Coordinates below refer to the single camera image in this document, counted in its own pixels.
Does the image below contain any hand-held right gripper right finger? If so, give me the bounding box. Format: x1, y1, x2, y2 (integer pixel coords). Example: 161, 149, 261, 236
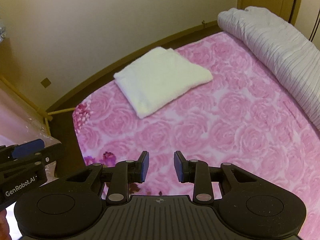
174, 151, 260, 204

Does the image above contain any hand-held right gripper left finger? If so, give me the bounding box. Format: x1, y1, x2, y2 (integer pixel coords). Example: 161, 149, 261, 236
65, 151, 150, 205

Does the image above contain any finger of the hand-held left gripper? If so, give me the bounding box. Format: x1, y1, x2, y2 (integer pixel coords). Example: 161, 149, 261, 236
0, 139, 66, 178

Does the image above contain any white fleece garment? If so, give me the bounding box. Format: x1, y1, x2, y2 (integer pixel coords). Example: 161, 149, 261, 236
113, 47, 213, 119

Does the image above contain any person's left hand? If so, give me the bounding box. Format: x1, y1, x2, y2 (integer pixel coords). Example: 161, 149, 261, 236
0, 209, 13, 240

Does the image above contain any pale pink sheet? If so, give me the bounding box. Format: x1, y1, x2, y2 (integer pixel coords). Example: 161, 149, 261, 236
0, 80, 59, 180

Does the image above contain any pink floral blanket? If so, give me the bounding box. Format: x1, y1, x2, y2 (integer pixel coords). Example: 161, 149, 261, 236
72, 32, 320, 240

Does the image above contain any grey striped quilt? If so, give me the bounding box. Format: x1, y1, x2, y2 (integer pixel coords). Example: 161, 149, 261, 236
217, 6, 320, 132

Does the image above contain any yellow wooden rail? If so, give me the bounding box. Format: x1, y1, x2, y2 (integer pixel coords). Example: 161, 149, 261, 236
0, 75, 75, 135

